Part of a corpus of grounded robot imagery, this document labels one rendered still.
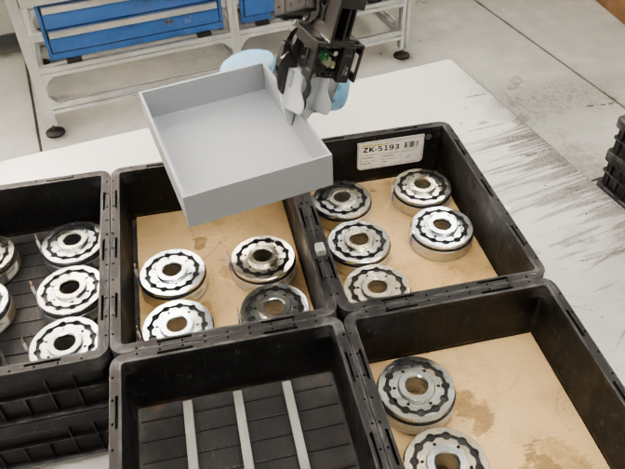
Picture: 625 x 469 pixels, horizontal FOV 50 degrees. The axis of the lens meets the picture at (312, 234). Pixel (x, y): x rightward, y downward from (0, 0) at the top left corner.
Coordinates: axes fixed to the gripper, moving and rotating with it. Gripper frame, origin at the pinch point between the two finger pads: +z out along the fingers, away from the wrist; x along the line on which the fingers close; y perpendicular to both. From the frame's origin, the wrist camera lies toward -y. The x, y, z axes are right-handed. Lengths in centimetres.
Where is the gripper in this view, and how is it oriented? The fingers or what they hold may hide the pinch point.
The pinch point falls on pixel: (294, 113)
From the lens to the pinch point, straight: 98.8
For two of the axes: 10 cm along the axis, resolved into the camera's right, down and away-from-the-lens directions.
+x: 8.7, -0.8, 4.8
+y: 4.3, 6.1, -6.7
